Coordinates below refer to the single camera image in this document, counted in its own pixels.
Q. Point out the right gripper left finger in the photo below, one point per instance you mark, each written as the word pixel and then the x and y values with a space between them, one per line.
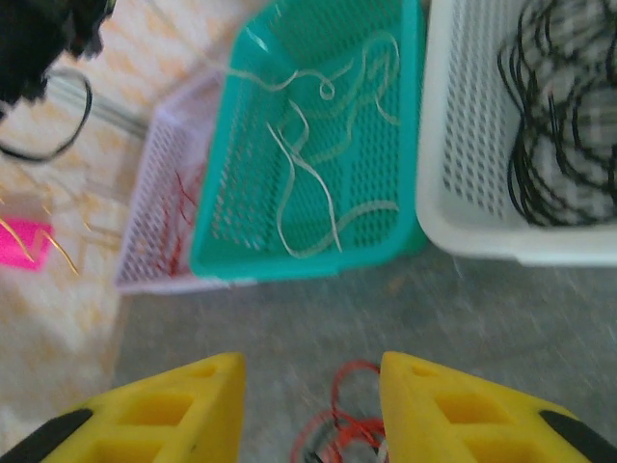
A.
pixel 159 424

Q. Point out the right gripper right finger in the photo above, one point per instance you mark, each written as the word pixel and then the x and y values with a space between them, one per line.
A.
pixel 463 424

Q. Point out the lavender plastic basket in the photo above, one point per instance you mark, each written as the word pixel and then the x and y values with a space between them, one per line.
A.
pixel 149 202

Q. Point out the pink wine glass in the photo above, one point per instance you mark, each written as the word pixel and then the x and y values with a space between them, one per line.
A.
pixel 24 243

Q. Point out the teal plastic basket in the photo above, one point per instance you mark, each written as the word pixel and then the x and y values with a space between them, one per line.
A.
pixel 366 159

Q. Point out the white plastic basket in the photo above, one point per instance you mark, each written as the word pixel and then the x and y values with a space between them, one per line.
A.
pixel 472 120

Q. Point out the aluminium frame post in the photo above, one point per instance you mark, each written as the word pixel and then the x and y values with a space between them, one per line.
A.
pixel 111 113

